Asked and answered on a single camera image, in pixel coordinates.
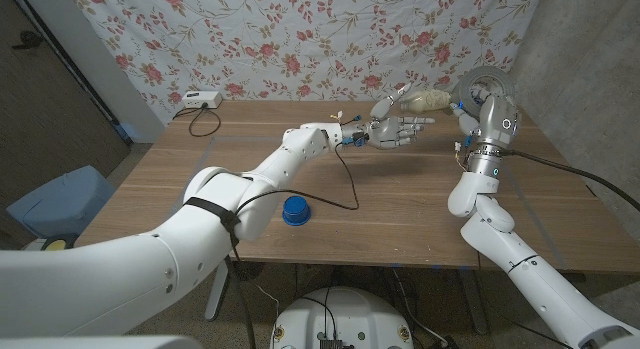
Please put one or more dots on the blue-grey plastic bin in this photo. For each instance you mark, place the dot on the blue-grey plastic bin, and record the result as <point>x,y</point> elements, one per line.
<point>60,199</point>

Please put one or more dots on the white robot torso shell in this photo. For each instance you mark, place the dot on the white robot torso shell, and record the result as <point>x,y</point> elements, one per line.
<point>100,343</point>

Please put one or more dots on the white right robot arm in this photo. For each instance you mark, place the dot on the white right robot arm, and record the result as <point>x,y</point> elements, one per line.
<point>520,269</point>

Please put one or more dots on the beige bottle with silver cap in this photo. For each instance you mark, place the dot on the beige bottle with silver cap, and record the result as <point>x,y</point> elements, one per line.
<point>427,101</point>

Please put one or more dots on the grey tape table marking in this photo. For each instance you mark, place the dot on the grey tape table marking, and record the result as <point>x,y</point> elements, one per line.
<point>200,161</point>
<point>535,214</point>

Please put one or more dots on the white power adapter box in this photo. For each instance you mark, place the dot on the white power adapter box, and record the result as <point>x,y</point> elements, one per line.
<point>200,99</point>

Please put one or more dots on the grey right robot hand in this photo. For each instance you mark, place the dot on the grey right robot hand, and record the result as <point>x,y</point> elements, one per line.
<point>497,124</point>

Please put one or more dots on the grey duct tape roll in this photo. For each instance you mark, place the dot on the grey duct tape roll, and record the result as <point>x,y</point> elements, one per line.
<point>465,81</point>

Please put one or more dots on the blue plastic cup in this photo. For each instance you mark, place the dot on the blue plastic cup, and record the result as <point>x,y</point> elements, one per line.
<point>296,211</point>

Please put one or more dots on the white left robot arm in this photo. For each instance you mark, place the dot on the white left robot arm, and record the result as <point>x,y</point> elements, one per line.
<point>125,274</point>

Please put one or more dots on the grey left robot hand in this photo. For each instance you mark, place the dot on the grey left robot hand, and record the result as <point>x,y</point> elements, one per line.
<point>385,134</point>

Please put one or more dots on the black round fan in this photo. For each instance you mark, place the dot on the black round fan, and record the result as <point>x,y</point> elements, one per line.
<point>247,270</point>

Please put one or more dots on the floral backdrop cloth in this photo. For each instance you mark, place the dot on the floral backdrop cloth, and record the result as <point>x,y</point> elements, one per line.
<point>250,39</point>

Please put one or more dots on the metal table leg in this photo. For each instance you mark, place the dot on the metal table leg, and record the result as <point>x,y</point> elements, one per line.
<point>472,299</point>
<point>216,294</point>

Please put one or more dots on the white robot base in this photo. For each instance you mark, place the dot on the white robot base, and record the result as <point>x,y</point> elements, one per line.
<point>340,314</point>

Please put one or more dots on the yellow and black floor object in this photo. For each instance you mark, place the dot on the yellow and black floor object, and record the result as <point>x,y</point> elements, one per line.
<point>56,244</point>

